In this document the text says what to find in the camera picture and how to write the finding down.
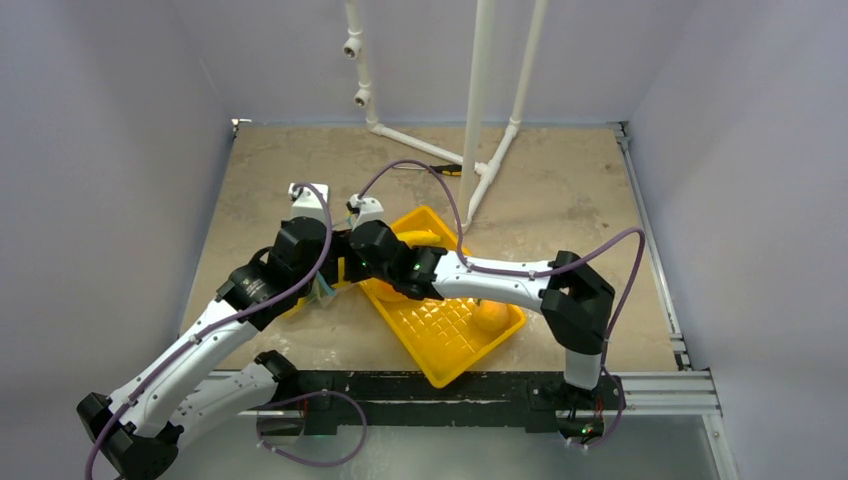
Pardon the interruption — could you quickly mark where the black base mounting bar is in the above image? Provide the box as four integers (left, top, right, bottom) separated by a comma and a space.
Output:
263, 370, 627, 442

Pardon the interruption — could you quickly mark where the clear zip top bag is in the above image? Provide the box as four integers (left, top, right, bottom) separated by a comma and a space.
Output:
284, 211, 362, 319

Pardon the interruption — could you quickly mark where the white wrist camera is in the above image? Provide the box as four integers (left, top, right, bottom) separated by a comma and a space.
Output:
288, 183, 331, 225
346, 194, 384, 230

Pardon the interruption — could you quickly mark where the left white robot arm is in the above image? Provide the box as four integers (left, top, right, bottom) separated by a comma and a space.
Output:
76, 216, 333, 479

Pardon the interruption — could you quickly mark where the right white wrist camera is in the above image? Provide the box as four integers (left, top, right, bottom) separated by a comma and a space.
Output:
346, 194, 384, 230

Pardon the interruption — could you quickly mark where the orange yellow mango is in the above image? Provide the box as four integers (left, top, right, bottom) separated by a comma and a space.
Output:
372, 280, 407, 303

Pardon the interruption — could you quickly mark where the yellow plastic tray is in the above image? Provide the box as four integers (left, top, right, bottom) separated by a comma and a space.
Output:
357, 205, 529, 390

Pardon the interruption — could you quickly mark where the black yellow screwdriver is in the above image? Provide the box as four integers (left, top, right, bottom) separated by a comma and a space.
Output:
393, 164, 462, 176

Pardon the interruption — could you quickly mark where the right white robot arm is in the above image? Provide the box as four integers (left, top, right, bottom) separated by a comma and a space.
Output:
349, 220, 615, 407

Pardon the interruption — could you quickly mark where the white pvc pipe frame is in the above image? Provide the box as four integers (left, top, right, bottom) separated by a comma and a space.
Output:
343, 0, 549, 232

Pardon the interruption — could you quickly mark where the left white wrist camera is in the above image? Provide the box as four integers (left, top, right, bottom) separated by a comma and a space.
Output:
288, 183, 331, 225

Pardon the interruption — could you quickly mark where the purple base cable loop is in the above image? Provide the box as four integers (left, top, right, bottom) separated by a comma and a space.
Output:
255, 390, 370, 469

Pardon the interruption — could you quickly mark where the yellow banana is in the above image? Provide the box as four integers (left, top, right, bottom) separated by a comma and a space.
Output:
396, 230, 442, 247

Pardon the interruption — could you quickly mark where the aluminium rail frame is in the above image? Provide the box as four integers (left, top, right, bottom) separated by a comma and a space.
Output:
229, 117, 741, 480

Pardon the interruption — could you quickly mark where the yellow peach with leaf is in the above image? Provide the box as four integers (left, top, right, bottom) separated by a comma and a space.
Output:
471, 299, 510, 333

